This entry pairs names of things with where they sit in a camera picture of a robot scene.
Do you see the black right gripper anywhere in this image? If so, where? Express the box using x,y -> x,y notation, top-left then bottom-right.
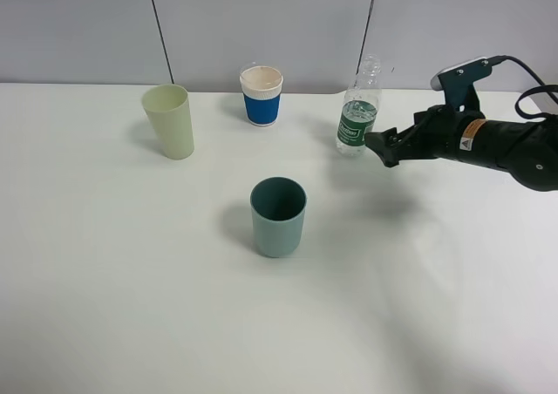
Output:
364,105 -> 465,167

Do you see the clear green-label water bottle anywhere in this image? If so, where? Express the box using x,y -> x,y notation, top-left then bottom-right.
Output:
336,54 -> 382,157

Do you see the teal plastic cup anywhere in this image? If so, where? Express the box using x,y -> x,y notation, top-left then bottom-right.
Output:
249,177 -> 307,258

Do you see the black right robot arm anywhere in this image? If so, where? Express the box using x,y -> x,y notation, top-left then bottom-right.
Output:
364,105 -> 557,192

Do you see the blue sleeved paper cup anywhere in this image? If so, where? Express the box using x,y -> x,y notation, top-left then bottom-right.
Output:
239,63 -> 283,126

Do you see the pale yellow-green plastic cup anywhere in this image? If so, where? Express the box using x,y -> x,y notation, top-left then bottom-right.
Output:
141,84 -> 194,160

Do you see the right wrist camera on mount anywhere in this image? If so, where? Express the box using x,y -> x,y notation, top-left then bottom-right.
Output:
430,57 -> 494,112

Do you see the black right camera cable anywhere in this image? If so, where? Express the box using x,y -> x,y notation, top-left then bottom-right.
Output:
492,55 -> 558,123

